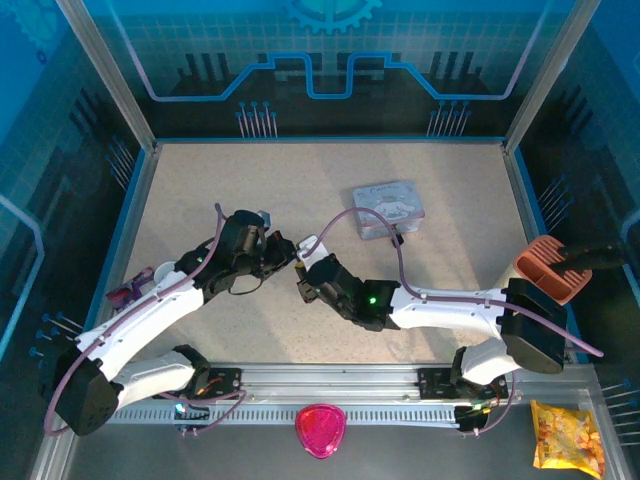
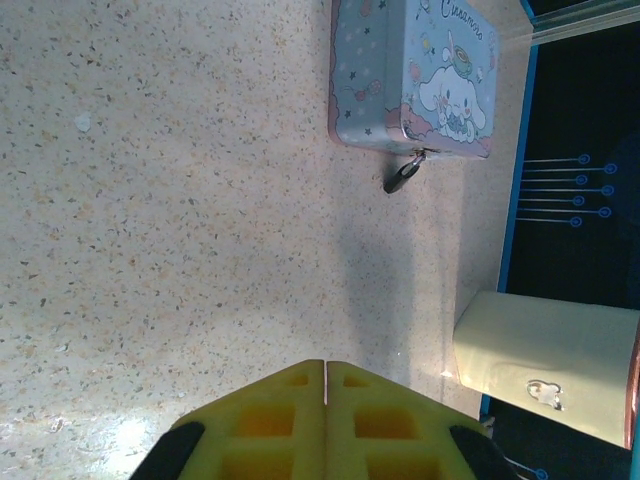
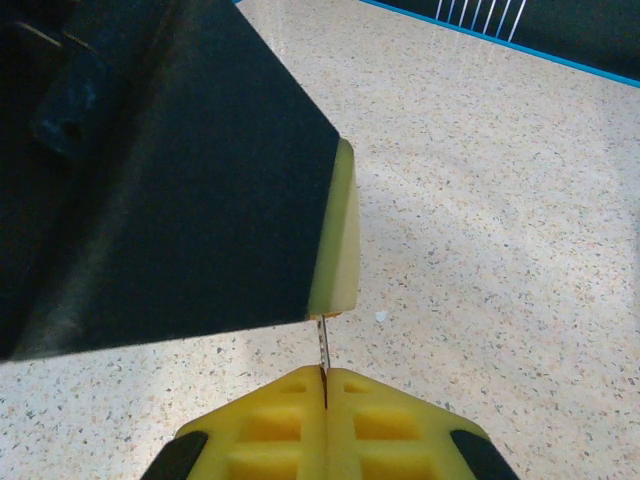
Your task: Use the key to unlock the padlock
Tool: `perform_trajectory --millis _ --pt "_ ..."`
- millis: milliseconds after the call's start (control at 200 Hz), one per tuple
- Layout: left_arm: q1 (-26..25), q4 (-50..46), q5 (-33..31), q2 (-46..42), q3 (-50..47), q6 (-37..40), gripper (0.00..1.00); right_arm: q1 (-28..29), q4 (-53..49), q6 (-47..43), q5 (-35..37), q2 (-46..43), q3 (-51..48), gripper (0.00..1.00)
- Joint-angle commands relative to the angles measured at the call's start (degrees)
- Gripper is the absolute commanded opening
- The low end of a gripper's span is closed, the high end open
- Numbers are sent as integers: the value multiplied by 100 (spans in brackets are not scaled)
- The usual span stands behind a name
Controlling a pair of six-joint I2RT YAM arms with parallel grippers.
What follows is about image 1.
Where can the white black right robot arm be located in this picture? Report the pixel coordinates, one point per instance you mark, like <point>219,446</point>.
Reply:
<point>450,310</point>

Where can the white round cup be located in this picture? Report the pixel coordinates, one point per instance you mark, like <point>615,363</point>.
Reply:
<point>166,272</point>

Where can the purple snack packet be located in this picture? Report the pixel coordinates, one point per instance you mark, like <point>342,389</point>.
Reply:
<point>127,292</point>

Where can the pink heart shaped container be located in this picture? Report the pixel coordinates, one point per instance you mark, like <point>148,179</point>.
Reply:
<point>320,430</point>

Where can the small controller board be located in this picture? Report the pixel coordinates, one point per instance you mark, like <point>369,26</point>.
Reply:
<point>472,415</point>
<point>187,414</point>

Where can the cream utensil holder terracotta top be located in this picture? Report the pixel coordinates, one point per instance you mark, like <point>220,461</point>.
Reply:
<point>535,260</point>

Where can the yellow snack bag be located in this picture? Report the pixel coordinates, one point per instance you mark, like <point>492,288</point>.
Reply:
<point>567,440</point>

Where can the aluminium mounting rail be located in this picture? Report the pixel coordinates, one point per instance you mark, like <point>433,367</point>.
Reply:
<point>330,375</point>

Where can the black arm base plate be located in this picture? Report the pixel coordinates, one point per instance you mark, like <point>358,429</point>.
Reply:
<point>227,380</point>
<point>432,380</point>

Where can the aluminium frame post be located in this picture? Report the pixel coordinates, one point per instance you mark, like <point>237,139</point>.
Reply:
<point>550,75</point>
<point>107,75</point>

